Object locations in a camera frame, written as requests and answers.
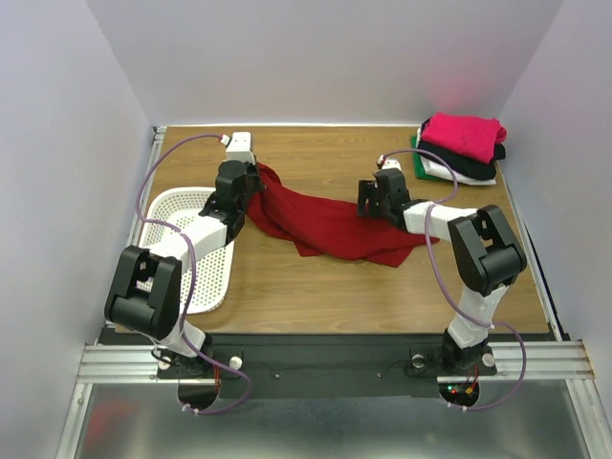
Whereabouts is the dark red t shirt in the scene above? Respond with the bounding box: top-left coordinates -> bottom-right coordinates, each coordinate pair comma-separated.
247,164 -> 426,268

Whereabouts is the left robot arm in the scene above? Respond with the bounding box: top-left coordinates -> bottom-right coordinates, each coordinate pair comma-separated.
104,160 -> 264,377

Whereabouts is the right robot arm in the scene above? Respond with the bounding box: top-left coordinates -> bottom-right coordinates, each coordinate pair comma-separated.
358,167 -> 527,373

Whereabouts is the green folded t shirt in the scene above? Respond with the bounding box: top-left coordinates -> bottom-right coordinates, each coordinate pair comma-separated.
410,136 -> 435,181

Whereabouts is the white folded t shirt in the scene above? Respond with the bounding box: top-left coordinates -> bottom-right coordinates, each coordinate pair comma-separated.
417,119 -> 495,186

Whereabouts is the black folded t shirt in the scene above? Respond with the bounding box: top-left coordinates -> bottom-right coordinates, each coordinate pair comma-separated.
417,141 -> 506,181

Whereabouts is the white perforated plastic basket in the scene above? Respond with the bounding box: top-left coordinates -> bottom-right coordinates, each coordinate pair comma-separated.
138,186 -> 234,315

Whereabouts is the pink folded t shirt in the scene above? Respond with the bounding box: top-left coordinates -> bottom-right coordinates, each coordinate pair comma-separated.
421,113 -> 508,164

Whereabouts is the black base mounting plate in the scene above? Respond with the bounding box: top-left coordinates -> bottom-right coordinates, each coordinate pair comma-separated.
99,332 -> 496,409

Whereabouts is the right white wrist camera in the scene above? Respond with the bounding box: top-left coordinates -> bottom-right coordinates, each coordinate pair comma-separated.
377,155 -> 402,171

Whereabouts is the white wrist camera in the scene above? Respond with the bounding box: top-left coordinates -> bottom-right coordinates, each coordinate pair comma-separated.
226,132 -> 256,164
377,155 -> 402,171

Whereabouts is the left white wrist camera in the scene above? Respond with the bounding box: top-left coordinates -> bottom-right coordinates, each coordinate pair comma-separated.
226,132 -> 256,164

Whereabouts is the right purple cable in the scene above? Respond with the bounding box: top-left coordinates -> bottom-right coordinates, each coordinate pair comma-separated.
380,147 -> 530,413

